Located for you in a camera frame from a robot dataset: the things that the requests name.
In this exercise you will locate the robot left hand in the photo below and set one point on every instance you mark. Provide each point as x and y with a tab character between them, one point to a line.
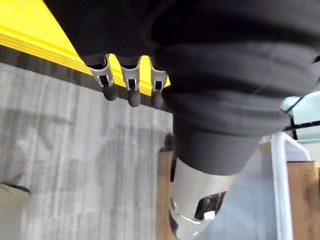
212	75

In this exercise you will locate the brown wooden table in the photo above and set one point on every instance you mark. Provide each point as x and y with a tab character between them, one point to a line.
163	200

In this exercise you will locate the white plastic box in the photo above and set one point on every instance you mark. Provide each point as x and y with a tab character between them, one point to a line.
250	212

